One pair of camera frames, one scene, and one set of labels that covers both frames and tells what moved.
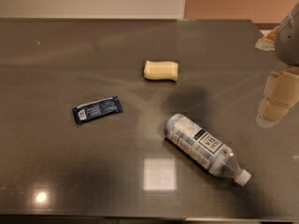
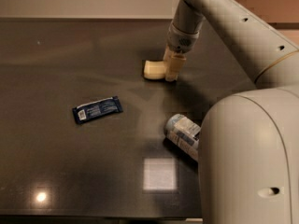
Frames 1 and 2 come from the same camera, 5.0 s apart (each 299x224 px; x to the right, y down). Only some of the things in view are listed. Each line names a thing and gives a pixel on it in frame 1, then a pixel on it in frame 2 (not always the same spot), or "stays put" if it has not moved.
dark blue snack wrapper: x=96 y=109 stays put
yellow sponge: x=161 y=70 stays put
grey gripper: x=289 y=44 → x=181 y=41
